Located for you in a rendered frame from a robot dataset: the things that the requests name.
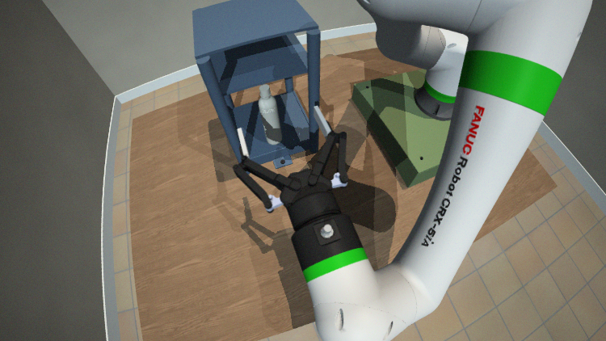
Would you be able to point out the white and grey bottle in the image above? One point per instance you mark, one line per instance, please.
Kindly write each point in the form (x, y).
(270, 116)

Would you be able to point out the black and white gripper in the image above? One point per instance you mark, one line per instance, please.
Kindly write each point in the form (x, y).
(298, 184)

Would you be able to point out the blue shelving unit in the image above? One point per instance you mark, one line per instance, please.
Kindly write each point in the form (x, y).
(243, 29)

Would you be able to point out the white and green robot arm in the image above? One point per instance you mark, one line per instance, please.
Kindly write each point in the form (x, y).
(510, 57)

